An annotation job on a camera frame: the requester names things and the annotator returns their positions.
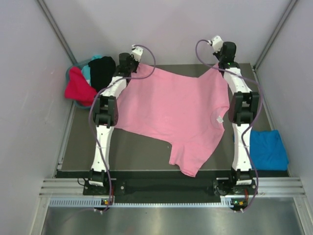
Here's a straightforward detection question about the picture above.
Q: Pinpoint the red t shirt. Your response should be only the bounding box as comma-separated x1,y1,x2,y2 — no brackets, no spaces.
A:
64,67,97,107

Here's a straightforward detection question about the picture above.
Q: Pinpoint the light blue t shirt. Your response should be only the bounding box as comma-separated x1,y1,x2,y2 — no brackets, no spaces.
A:
81,55,102,85

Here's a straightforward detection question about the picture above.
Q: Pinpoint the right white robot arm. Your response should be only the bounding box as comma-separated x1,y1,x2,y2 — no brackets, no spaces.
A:
211,37,260,196

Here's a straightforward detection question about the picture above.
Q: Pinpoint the pink t shirt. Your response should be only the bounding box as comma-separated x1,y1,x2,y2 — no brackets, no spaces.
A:
117,64,229,177

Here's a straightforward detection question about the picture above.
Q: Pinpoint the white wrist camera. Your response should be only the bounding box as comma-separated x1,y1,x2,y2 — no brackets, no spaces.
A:
131,45,144,62
208,35,224,53

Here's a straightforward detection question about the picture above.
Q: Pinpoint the folded blue t shirt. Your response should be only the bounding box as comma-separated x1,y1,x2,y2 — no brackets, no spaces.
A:
250,130,289,171

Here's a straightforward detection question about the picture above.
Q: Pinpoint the left aluminium corner post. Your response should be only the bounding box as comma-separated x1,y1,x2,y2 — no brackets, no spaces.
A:
35,0,77,64

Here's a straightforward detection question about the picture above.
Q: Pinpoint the slotted grey cable duct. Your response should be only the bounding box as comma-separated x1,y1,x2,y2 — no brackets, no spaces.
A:
49,198,244,209

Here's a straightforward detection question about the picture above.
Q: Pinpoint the aluminium corner post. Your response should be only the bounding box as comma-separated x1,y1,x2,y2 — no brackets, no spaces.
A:
252,0,299,71
35,0,77,64

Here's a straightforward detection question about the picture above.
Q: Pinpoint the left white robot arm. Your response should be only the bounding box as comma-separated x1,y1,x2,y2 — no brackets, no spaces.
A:
87,47,143,196

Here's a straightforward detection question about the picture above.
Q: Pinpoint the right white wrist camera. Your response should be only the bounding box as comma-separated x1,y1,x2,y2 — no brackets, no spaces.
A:
208,35,224,53

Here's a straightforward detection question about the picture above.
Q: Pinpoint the blue plastic basket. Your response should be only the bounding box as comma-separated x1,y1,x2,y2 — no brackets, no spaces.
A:
66,59,91,110

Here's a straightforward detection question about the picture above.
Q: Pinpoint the aluminium front rail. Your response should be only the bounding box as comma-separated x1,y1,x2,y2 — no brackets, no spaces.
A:
39,177,305,197

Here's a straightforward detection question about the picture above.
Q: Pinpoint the right aluminium corner post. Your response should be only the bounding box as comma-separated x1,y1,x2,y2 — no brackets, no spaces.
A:
252,0,299,71

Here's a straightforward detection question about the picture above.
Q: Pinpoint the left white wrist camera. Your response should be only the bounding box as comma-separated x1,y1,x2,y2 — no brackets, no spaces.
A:
131,45,144,62

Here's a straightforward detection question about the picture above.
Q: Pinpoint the black t shirt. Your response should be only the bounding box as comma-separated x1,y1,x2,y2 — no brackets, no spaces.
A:
88,56,116,92

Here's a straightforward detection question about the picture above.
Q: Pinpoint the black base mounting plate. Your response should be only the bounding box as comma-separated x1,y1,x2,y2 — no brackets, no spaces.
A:
83,178,256,201

